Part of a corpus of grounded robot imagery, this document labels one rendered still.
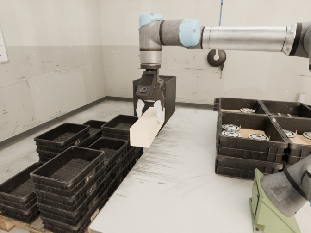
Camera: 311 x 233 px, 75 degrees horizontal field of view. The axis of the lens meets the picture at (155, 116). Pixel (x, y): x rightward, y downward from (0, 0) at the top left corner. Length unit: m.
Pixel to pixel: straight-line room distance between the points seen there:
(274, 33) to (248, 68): 3.78
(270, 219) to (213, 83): 3.85
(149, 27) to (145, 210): 0.69
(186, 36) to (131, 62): 4.31
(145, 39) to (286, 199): 0.70
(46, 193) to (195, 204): 0.93
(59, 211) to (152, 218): 0.77
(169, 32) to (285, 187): 0.63
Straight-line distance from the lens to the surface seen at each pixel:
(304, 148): 1.11
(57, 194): 1.44
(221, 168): 1.12
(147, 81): 0.66
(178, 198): 0.98
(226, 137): 1.03
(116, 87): 5.19
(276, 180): 0.86
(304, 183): 0.79
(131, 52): 4.90
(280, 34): 0.75
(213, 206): 0.97
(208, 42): 0.75
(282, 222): 0.89
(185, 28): 0.64
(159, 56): 0.70
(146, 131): 0.63
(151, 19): 0.68
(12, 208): 1.85
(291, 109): 1.88
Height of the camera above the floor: 1.34
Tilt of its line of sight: 19 degrees down
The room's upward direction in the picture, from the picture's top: straight up
